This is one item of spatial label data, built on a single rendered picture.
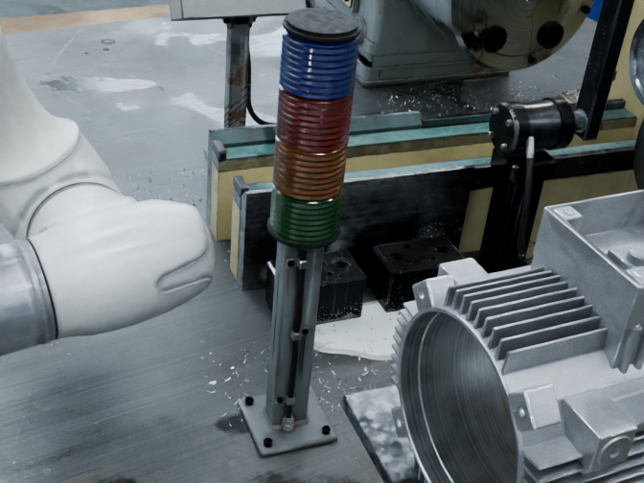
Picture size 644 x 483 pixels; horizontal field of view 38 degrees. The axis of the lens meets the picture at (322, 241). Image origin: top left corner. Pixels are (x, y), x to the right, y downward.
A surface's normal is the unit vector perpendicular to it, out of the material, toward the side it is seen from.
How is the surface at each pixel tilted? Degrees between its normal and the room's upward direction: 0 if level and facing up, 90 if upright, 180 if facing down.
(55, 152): 28
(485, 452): 13
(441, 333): 99
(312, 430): 0
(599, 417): 0
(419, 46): 90
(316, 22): 0
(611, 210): 90
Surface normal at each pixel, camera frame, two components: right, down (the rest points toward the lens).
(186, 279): 0.65, 0.39
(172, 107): 0.08, -0.83
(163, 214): 0.31, -0.72
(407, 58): 0.36, 0.54
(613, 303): -0.91, 0.16
